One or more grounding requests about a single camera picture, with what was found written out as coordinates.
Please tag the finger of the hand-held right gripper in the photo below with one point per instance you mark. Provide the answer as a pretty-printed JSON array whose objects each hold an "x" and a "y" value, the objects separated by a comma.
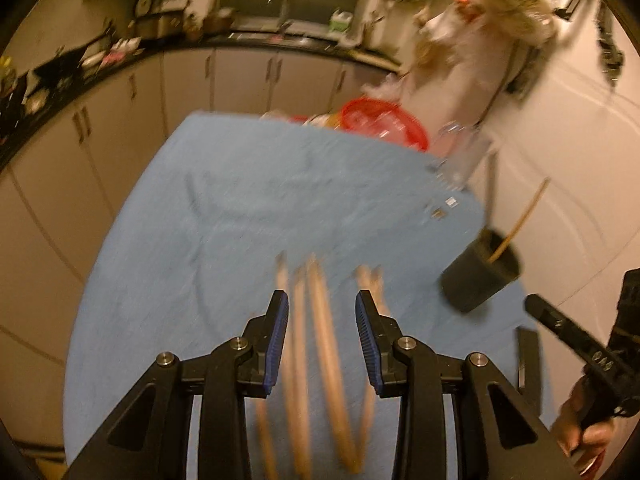
[{"x": 565, "y": 329}]

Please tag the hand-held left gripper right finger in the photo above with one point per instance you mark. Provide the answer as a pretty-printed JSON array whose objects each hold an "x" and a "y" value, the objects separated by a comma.
[{"x": 366, "y": 340}]

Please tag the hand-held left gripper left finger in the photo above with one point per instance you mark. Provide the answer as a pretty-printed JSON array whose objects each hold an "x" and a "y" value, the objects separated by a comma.
[{"x": 277, "y": 340}]

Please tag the black utensil cup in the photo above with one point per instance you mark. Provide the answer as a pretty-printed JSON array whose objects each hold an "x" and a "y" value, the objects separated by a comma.
[{"x": 475, "y": 285}]

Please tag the person's right hand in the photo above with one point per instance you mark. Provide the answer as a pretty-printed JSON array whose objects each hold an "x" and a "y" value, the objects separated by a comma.
[{"x": 592, "y": 437}]

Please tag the dark flat object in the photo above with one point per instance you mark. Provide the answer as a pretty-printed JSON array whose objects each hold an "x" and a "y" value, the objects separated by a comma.
[{"x": 527, "y": 360}]

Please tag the blue table cloth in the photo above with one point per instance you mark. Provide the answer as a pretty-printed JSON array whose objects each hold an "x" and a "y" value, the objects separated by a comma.
[{"x": 225, "y": 210}]

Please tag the clear glass mug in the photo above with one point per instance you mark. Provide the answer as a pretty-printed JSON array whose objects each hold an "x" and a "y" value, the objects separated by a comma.
[{"x": 462, "y": 160}]

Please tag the red plastic basin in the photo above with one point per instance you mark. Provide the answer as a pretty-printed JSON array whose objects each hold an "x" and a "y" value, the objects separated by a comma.
[{"x": 385, "y": 120}]

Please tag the white plastic bag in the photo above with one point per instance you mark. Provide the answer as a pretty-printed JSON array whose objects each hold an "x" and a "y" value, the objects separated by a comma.
[{"x": 387, "y": 87}]

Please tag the beige lower cabinets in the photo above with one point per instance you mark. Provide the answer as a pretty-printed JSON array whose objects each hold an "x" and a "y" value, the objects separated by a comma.
[{"x": 185, "y": 85}]

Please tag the hanging clear plastic bag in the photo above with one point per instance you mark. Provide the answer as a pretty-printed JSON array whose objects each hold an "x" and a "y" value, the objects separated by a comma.
[{"x": 470, "y": 60}]

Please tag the black kitchen countertop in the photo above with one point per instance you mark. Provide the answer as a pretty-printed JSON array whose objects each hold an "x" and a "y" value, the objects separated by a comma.
[{"x": 280, "y": 42}]

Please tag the green label bottle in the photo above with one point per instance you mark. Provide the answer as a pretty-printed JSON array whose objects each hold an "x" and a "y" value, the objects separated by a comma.
[{"x": 340, "y": 22}]

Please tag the hanging bag of bread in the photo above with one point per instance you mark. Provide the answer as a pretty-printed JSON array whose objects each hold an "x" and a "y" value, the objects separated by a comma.
[{"x": 520, "y": 5}]

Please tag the round kitchen scale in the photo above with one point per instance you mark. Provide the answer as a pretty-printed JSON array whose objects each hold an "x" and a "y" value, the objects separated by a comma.
[{"x": 144, "y": 2}]

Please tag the black wall hook rack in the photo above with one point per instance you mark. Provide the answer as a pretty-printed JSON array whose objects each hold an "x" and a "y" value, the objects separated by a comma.
[{"x": 611, "y": 45}]

